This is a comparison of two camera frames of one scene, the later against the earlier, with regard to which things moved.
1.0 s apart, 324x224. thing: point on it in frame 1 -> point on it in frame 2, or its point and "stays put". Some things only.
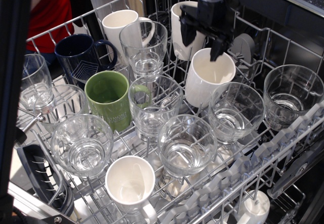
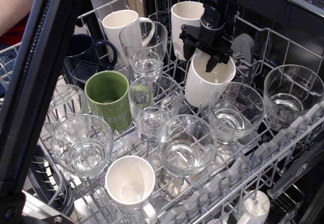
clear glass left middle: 55,101 stays put
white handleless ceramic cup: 203,75 stays put
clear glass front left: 81,144 stays put
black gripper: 211,16 -> 209,36
